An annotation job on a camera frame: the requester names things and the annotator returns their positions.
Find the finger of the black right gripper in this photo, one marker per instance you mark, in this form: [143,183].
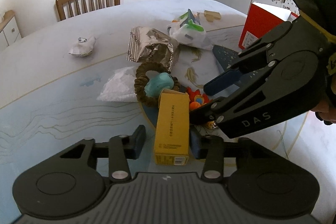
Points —
[251,108]
[268,66]

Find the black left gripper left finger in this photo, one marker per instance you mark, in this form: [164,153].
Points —
[82,157]

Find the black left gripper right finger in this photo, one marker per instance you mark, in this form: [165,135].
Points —
[214,149]

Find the red orange plush toy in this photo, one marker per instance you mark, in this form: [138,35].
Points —
[196,100]

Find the yellow cardboard box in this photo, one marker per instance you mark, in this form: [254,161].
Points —
[171,145]

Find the teal oval plastic case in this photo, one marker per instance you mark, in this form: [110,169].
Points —
[156,85]

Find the white green plastic bag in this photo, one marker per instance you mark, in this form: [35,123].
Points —
[187,30]

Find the person right hand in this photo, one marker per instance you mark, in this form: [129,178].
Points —
[325,112]

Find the red white cardboard box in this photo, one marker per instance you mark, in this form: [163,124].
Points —
[262,18]

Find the white foam sheet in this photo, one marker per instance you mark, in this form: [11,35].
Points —
[119,87]

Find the beige wooden blocks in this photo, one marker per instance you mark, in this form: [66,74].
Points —
[212,15]

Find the silver foil bag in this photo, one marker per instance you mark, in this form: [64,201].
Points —
[148,44]

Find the white low drawer cabinet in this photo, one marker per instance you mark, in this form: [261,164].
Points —
[9,30]

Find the white crumpled tissue with ring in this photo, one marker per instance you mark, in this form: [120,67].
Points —
[83,47]

